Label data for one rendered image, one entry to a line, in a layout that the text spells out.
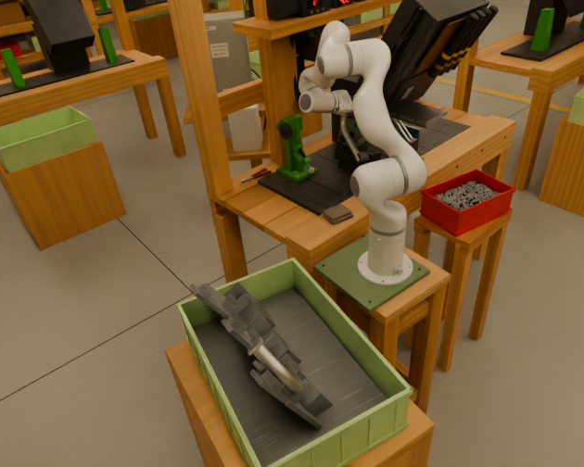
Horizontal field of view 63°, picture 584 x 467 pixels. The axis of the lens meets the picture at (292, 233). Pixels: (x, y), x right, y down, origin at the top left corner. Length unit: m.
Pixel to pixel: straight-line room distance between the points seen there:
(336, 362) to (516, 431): 1.19
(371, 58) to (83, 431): 2.04
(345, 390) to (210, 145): 1.16
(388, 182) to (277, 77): 0.94
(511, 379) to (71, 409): 2.13
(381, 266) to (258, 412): 0.63
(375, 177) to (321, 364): 0.57
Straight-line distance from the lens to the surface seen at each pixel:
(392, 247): 1.57
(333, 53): 1.51
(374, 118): 1.47
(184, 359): 1.59
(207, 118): 2.00
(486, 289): 2.45
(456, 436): 2.34
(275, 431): 1.32
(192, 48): 1.92
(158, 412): 2.50
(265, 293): 1.62
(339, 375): 1.40
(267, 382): 1.06
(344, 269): 1.69
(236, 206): 2.06
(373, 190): 1.40
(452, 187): 2.17
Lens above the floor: 1.97
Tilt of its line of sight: 36 degrees down
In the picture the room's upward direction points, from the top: 5 degrees counter-clockwise
